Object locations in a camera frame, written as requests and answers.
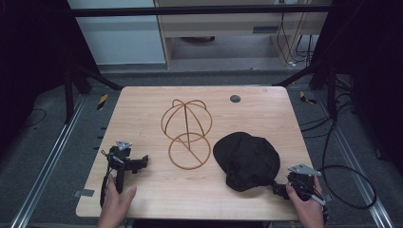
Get aluminium floor rail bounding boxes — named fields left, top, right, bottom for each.
left=9, top=94, right=87, bottom=228
left=316, top=90, right=395, bottom=228

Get white cabinet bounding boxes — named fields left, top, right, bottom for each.
left=67, top=0, right=167, bottom=67

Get bundle of hanging cables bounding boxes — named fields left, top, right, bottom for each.
left=276, top=0, right=316, bottom=68

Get black curtain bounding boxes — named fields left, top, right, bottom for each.
left=309, top=0, right=403, bottom=179
left=0, top=0, right=101, bottom=156

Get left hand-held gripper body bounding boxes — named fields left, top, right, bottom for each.
left=107, top=140, right=134, bottom=195

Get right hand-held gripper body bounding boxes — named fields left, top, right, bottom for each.
left=286, top=162, right=327, bottom=206

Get black metal stand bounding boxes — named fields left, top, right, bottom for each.
left=62, top=60, right=124, bottom=125
left=273, top=60, right=339, bottom=122

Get grey tape piece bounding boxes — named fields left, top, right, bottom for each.
left=72, top=188, right=96, bottom=199

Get black cap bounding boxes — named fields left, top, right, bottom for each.
left=212, top=131, right=281, bottom=193

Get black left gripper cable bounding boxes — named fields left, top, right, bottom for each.
left=99, top=149, right=116, bottom=208

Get black looped gripper cable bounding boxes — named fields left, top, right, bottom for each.
left=320, top=118, right=378, bottom=211

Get yellow black tape strip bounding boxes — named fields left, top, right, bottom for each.
left=298, top=90, right=318, bottom=105
left=96, top=93, right=109, bottom=111

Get person's left hand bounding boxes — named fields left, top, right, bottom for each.
left=97, top=174, right=138, bottom=228

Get light wooden desk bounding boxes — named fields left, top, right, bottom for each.
left=154, top=0, right=334, bottom=69

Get black floor cables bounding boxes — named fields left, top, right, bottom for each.
left=299, top=75, right=357, bottom=141

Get person's right hand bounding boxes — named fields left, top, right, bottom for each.
left=285, top=176, right=326, bottom=228

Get black horizontal bar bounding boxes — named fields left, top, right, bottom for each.
left=69, top=4, right=333, bottom=18

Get brown wire hat stand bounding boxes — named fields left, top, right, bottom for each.
left=160, top=98, right=214, bottom=171

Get thin black floor cable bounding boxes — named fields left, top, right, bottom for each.
left=19, top=107, right=48, bottom=130

